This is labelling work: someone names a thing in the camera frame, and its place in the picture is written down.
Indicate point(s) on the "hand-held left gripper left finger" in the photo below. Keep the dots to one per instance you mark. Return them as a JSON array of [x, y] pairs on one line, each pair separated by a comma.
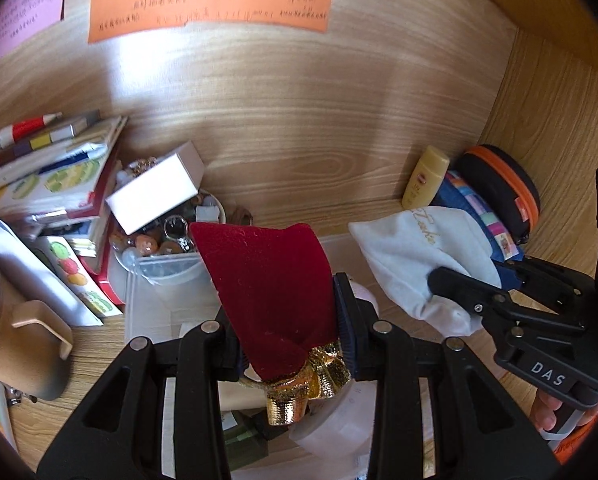
[[214, 350]]

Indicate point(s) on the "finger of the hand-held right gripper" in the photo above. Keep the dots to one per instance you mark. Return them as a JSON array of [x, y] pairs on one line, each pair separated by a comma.
[[459, 287], [554, 285]]

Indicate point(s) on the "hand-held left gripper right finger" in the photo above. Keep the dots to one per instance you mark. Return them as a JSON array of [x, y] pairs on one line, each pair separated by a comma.
[[346, 320]]

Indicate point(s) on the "beige cylinder cup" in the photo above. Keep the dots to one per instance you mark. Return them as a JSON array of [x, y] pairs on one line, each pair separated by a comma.
[[253, 400]]

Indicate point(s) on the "clear plastic bin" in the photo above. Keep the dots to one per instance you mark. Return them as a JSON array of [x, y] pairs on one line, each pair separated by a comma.
[[149, 310]]

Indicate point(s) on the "red velvet pouch gold trim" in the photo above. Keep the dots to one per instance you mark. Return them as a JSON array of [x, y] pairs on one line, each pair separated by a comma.
[[269, 290]]

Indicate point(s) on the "white round jar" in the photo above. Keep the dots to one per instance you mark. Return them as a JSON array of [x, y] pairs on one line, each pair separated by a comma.
[[339, 425]]

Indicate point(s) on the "person's right hand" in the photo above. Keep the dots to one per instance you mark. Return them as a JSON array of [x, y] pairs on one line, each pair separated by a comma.
[[544, 410]]

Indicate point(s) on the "person's orange clothing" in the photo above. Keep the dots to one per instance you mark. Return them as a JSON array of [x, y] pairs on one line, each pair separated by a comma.
[[576, 447]]

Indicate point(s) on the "small white bowl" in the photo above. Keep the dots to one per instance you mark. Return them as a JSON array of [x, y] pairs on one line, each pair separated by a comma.
[[174, 270]]

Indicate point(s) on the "blue zip pouch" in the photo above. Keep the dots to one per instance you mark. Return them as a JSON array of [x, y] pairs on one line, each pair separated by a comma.
[[459, 192]]

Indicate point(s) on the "yellow sunscreen bottle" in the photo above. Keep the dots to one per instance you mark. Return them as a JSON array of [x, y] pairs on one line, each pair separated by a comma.
[[424, 180]]

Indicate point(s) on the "black case orange zip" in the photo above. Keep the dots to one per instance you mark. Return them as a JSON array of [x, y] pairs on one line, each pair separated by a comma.
[[504, 180]]

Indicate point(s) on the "wooden desk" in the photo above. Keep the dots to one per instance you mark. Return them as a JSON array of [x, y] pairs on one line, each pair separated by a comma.
[[94, 355]]

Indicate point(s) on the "pile of beads and trinkets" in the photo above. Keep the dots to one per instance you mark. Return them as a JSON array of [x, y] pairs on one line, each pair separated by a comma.
[[149, 246]]

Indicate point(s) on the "dark brown trinket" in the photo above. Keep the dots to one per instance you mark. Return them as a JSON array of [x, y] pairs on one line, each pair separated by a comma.
[[240, 215]]

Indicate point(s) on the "white cardboard box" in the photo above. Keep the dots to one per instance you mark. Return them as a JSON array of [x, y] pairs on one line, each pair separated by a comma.
[[154, 190]]

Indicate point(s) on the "wooden mug with lid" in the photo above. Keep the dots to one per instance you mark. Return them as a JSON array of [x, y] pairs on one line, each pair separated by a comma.
[[24, 360]]

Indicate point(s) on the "small dark clips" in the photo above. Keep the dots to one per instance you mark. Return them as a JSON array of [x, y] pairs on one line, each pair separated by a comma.
[[21, 395]]

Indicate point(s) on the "white curved stand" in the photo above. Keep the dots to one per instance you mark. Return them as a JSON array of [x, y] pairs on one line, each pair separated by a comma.
[[24, 265]]

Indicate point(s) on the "stack of books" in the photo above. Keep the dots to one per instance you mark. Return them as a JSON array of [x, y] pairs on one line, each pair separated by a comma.
[[54, 180]]

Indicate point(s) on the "red white pen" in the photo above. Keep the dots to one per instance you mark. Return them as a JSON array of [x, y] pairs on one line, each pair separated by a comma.
[[24, 132]]

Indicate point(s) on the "orange paper note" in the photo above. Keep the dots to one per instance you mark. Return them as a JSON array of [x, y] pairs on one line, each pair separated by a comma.
[[204, 5]]

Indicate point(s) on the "pink paper note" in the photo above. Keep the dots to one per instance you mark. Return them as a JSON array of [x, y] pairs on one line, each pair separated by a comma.
[[24, 5]]

